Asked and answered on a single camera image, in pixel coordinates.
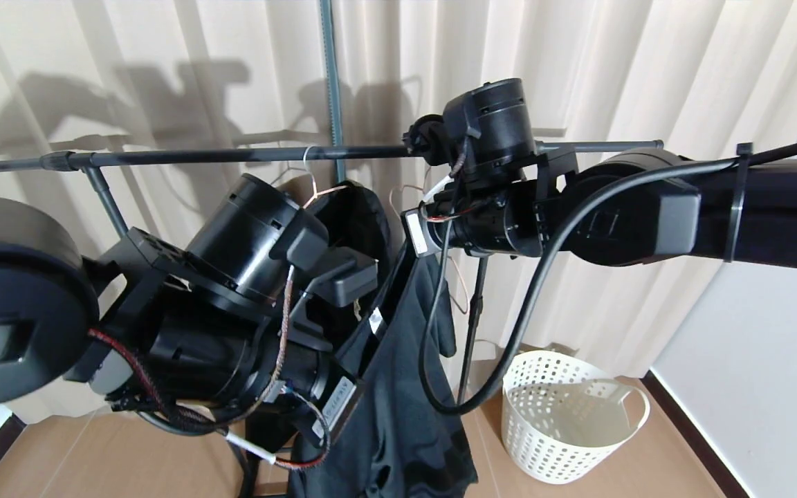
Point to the white curtain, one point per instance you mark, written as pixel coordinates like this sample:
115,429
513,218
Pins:
647,69

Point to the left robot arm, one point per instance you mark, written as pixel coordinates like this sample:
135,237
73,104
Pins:
18,304

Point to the black clothes rack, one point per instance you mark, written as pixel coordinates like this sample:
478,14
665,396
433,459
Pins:
163,157

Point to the pink clothes hanger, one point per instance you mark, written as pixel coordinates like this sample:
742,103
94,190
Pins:
468,294
329,194

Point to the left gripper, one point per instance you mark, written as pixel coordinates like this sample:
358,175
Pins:
218,366

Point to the black shorts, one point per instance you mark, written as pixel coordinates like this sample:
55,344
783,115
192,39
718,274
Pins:
364,228

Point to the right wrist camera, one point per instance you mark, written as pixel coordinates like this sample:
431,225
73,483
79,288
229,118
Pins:
429,138

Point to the white laundry basket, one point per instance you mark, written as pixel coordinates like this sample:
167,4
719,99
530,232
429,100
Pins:
564,429

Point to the black garment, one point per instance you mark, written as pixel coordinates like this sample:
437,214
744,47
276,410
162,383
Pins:
405,415

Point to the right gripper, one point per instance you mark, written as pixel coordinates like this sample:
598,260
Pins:
495,225

